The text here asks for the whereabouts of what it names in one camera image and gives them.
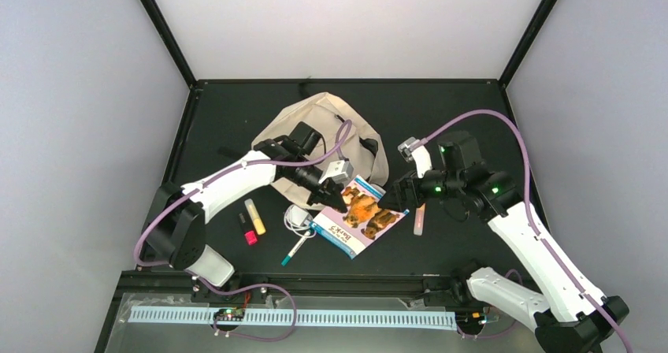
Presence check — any yellow highlighter pen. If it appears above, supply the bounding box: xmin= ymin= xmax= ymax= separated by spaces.
xmin=244 ymin=199 xmax=266 ymax=236

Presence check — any white charger with cable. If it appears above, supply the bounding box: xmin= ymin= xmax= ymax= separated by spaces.
xmin=284 ymin=205 xmax=314 ymax=239

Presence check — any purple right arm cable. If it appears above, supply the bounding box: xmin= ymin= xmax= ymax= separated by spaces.
xmin=402 ymin=109 xmax=633 ymax=353

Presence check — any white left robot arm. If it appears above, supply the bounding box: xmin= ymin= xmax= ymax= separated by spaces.
xmin=133 ymin=120 xmax=352 ymax=287

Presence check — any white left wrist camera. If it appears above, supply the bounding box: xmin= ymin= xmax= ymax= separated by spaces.
xmin=319 ymin=159 xmax=354 ymax=184

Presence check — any colourful blue children's book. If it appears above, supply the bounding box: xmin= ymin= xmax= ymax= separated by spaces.
xmin=310 ymin=176 xmax=409 ymax=259

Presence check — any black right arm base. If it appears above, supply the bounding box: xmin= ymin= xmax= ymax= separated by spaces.
xmin=421 ymin=277 xmax=492 ymax=311

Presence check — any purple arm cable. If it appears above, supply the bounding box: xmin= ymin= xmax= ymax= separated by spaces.
xmin=402 ymin=109 xmax=633 ymax=353
xmin=132 ymin=120 xmax=354 ymax=344

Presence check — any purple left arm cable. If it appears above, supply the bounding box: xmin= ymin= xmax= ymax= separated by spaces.
xmin=132 ymin=120 xmax=354 ymax=344

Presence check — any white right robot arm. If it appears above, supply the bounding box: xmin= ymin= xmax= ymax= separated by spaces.
xmin=380 ymin=132 xmax=629 ymax=352

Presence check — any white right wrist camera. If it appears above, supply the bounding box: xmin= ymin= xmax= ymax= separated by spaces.
xmin=397 ymin=137 xmax=432 ymax=178

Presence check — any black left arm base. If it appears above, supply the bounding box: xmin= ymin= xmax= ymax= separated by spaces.
xmin=191 ymin=274 xmax=268 ymax=307

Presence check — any orange highlighter pen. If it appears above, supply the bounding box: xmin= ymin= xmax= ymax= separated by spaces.
xmin=413 ymin=203 xmax=426 ymax=236

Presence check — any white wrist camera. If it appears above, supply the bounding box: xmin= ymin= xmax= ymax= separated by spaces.
xmin=319 ymin=159 xmax=354 ymax=184
xmin=397 ymin=137 xmax=432 ymax=178

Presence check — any cream canvas backpack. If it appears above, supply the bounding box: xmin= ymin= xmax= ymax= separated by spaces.
xmin=251 ymin=92 xmax=389 ymax=210

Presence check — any light blue slotted cable duct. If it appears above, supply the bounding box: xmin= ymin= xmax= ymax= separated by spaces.
xmin=124 ymin=306 xmax=457 ymax=331

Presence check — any pink and black highlighter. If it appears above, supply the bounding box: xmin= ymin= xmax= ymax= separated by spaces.
xmin=238 ymin=211 xmax=258 ymax=246

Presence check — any teal capped white marker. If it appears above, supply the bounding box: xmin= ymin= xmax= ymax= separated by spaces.
xmin=281 ymin=236 xmax=310 ymax=266

